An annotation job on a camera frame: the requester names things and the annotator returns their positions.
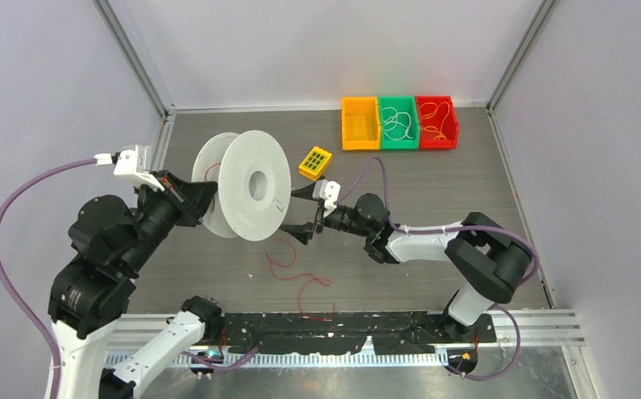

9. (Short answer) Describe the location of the left aluminium frame post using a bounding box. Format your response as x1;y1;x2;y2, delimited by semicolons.
93;0;176;120

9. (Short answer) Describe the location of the green bin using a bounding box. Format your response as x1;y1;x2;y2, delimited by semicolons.
378;96;421;150

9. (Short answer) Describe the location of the aluminium frame post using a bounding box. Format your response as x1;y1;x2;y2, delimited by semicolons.
486;0;560;116
93;0;176;120

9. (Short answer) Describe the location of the grey cable spool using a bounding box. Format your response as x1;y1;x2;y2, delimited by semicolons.
191;130;291;241

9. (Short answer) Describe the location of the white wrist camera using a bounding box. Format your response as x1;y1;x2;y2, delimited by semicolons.
312;179;341;217
93;144;164;191

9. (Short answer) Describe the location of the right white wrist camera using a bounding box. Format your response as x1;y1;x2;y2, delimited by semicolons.
312;179;341;217

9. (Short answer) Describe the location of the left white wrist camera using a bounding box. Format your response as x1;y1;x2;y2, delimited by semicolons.
93;144;164;191

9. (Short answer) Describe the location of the slotted cable duct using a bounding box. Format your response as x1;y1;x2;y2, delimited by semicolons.
105;349;449;368

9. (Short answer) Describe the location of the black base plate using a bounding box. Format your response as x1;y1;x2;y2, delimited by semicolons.
205;311;496;356

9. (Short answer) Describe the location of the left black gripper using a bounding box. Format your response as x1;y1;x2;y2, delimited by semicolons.
122;165;220;269

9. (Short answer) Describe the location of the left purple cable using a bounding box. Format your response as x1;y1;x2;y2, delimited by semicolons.
0;158;101;399

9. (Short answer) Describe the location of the orange bin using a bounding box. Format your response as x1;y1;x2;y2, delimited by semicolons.
341;96;381;151

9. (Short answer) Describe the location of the red wire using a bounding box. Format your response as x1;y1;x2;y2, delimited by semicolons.
204;162;337;323

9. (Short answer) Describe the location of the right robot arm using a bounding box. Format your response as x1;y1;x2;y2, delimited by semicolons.
280;180;535;342

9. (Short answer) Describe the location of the red bin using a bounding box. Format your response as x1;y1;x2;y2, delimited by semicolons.
414;96;460;150

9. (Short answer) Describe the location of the white wire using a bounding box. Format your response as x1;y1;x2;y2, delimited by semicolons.
382;107;416;141

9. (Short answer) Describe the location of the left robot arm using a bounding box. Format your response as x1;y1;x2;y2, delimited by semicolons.
48;170;224;398

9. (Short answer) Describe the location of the right aluminium frame post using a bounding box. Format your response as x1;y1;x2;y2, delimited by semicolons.
486;0;560;116

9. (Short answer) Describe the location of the yellow toy brick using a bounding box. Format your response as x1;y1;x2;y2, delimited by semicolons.
298;146;333;181

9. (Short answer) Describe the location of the orange wire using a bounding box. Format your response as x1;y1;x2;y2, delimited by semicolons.
420;101;456;141

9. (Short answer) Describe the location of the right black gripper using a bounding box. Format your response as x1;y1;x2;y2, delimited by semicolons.
279;181;373;245

